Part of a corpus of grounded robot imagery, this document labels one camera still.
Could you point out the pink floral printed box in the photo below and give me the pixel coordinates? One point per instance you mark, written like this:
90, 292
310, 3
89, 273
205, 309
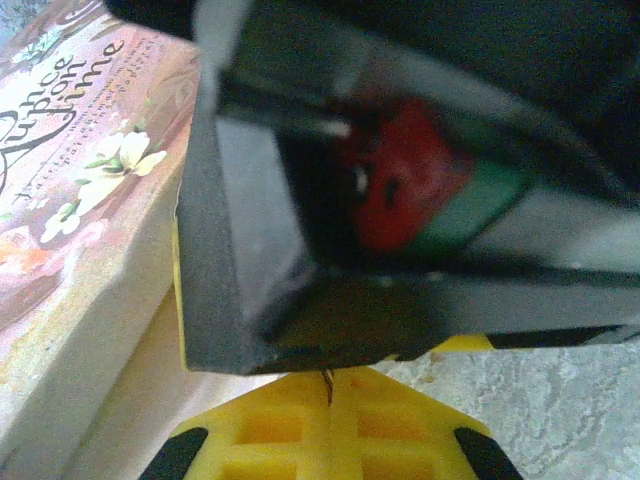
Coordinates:
75, 200

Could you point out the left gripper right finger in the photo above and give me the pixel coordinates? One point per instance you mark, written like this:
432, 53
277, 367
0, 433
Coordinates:
400, 440

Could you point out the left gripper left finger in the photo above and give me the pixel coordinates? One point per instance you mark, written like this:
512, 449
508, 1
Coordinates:
260, 440

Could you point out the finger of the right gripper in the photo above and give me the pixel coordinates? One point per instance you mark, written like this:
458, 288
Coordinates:
450, 310
210, 250

